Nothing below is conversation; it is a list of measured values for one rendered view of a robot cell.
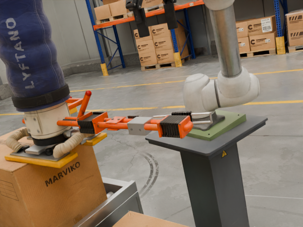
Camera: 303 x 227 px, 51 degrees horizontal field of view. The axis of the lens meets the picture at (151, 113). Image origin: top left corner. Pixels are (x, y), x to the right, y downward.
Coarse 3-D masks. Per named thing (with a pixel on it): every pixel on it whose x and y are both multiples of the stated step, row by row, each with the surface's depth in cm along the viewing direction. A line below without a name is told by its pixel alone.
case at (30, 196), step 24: (0, 144) 164; (24, 144) 155; (0, 168) 130; (24, 168) 128; (48, 168) 136; (72, 168) 146; (96, 168) 157; (0, 192) 140; (24, 192) 128; (48, 192) 136; (72, 192) 146; (96, 192) 157; (0, 216) 150; (24, 216) 133; (48, 216) 136; (72, 216) 146
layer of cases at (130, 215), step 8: (128, 216) 150; (136, 216) 148; (144, 216) 147; (120, 224) 145; (128, 224) 144; (136, 224) 142; (144, 224) 141; (152, 224) 140; (160, 224) 138; (168, 224) 137; (176, 224) 136
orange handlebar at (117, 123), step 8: (72, 104) 150; (104, 120) 120; (112, 120) 115; (120, 120) 114; (128, 120) 114; (152, 120) 109; (160, 120) 107; (112, 128) 114; (120, 128) 112; (144, 128) 106; (152, 128) 104; (184, 128) 98
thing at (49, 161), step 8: (16, 152) 136; (24, 152) 133; (48, 152) 125; (72, 152) 126; (16, 160) 132; (24, 160) 129; (32, 160) 126; (40, 160) 124; (48, 160) 123; (56, 160) 120; (64, 160) 120
